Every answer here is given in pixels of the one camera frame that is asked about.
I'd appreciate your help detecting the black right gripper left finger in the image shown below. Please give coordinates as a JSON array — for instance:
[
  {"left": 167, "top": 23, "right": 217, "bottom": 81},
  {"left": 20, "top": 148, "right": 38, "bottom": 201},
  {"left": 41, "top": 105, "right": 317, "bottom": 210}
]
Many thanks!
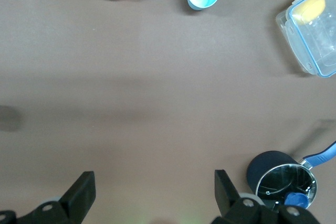
[{"left": 33, "top": 170, "right": 96, "bottom": 224}]

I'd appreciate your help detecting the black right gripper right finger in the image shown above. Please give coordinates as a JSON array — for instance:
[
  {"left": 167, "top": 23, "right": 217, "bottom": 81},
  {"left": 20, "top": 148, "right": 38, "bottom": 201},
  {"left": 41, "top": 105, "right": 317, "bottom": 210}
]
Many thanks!
[{"left": 212, "top": 169, "right": 280, "bottom": 224}]

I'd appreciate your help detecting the dark blue saucepan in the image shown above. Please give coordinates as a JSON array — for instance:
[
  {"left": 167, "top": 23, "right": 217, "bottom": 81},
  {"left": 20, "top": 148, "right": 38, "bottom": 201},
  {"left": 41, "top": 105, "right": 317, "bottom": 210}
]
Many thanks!
[{"left": 246, "top": 140, "right": 336, "bottom": 209}]

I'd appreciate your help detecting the glass lid with blue knob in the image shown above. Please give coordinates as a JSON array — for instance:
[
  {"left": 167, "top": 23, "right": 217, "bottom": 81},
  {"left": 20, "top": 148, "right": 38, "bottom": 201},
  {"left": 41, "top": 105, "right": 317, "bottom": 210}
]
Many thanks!
[{"left": 256, "top": 164, "right": 317, "bottom": 209}]

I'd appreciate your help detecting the clear container with blue seal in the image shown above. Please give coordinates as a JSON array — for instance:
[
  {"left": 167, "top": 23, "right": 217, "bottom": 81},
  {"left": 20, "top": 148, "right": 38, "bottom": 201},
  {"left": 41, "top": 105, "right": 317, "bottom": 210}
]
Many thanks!
[{"left": 275, "top": 0, "right": 336, "bottom": 78}]

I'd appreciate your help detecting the yellow sponge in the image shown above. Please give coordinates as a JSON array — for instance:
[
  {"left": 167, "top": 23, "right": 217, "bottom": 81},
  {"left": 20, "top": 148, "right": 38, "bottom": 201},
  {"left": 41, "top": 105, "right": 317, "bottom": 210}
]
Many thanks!
[{"left": 293, "top": 0, "right": 327, "bottom": 25}]

